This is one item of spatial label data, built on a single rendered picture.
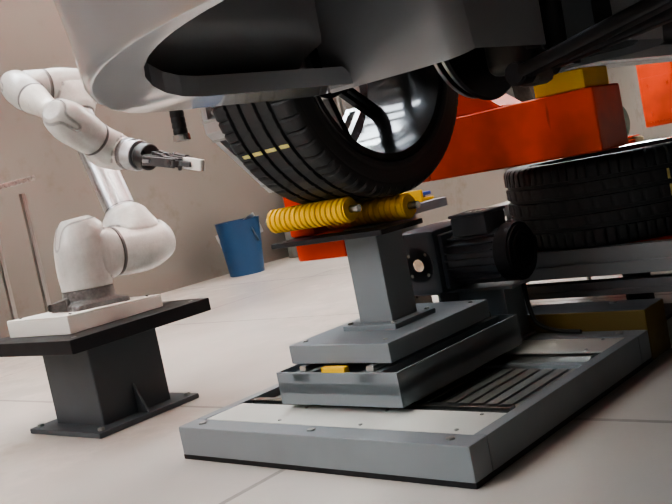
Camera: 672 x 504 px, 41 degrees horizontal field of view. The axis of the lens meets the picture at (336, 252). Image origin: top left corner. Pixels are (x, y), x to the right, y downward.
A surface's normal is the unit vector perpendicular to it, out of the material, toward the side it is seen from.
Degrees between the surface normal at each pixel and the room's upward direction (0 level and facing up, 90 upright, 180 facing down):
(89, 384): 90
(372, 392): 90
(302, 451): 90
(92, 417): 90
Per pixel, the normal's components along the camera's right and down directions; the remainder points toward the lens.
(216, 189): 0.75, -0.09
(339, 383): -0.65, 0.19
